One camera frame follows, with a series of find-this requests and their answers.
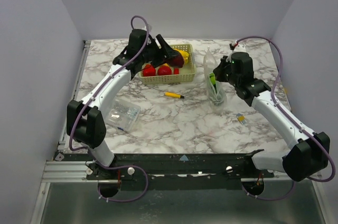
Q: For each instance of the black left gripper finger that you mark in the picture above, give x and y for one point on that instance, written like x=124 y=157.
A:
x=158 y=62
x=167 y=51

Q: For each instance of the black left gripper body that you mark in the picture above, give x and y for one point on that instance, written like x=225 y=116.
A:
x=153 y=52

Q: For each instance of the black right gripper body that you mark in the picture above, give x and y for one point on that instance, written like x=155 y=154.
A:
x=220 y=71

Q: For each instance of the green striped watermelon toy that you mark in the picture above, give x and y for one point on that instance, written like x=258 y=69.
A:
x=212 y=78

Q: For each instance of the dark red apple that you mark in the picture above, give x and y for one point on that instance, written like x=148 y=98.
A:
x=176 y=61

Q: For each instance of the clear zip top bag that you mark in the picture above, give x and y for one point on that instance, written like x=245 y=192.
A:
x=209 y=64

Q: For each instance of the green bell pepper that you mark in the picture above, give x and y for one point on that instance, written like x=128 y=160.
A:
x=217 y=96

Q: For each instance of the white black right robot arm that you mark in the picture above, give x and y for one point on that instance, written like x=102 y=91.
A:
x=308 y=150

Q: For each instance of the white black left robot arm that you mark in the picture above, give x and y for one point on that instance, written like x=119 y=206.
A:
x=86 y=118

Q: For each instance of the red tomato toy middle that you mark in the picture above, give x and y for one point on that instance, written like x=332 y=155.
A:
x=164 y=71

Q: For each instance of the red tomato toy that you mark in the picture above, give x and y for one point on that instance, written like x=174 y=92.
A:
x=164 y=71
x=148 y=71

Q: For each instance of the red tomato toy left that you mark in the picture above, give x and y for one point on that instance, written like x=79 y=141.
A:
x=148 y=71

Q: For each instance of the yellow banana upper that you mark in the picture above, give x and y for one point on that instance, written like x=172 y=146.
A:
x=182 y=52

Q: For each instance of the beige perforated plastic basket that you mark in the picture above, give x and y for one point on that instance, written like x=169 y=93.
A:
x=185 y=74

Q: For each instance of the small yellow blue clip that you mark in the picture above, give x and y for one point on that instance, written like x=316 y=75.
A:
x=241 y=119

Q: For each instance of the clear plastic box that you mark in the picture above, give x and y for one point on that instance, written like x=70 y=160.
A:
x=123 y=115

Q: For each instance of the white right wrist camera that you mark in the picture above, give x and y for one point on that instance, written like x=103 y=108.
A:
x=237 y=47

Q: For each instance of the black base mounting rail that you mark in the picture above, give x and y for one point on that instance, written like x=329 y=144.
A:
x=172 y=171

